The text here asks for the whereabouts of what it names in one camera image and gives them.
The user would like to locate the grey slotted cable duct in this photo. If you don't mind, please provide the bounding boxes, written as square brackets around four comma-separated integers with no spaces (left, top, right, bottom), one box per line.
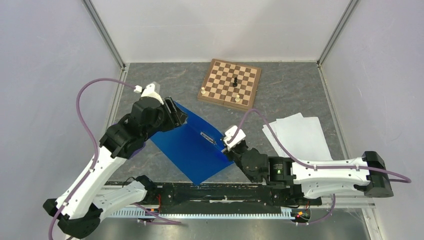
[109,206,295,220]

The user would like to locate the wooden chessboard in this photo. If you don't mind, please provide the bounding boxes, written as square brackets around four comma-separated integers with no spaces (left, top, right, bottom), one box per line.
[197,58,262,112]

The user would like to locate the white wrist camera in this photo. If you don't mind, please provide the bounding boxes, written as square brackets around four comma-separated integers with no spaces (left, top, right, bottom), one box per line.
[133,81,164,105]
[222,125,246,151]

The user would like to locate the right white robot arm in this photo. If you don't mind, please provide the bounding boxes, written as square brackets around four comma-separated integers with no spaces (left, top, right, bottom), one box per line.
[226,141,394,204]

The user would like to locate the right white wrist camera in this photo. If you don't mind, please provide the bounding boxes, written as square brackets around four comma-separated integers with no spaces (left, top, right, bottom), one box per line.
[222,125,246,151]

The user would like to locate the metal folder clip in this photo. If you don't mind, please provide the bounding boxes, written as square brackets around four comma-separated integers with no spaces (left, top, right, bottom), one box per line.
[200,132,217,146]

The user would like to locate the purple stapler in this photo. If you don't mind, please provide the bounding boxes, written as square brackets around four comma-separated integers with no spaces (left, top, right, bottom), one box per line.
[128,145,145,159]

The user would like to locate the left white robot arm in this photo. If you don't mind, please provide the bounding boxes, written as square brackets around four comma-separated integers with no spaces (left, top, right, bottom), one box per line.
[43,97,188,239]

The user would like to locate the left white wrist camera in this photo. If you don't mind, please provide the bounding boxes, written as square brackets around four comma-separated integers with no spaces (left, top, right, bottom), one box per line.
[133,81,164,105]

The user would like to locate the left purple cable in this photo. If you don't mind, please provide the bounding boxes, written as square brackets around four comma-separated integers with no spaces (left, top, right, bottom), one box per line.
[47,78,181,240]

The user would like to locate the white paper stack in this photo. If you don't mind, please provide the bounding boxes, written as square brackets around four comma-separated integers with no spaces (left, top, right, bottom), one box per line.
[269,112,333,161]

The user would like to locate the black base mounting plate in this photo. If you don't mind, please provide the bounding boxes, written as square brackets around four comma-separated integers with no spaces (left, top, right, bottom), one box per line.
[139,182,322,215]

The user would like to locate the purple cable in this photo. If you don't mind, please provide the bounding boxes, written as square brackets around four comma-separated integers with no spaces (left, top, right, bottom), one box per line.
[231,108,412,226]
[47,78,181,240]

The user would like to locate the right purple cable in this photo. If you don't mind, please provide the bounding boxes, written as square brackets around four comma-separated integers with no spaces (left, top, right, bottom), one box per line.
[231,108,412,226]

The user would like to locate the blue folder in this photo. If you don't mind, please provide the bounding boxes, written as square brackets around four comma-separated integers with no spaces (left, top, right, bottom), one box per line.
[150,103,234,185]

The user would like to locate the black chess piece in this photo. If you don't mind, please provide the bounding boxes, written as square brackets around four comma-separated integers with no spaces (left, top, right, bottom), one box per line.
[232,77,238,88]

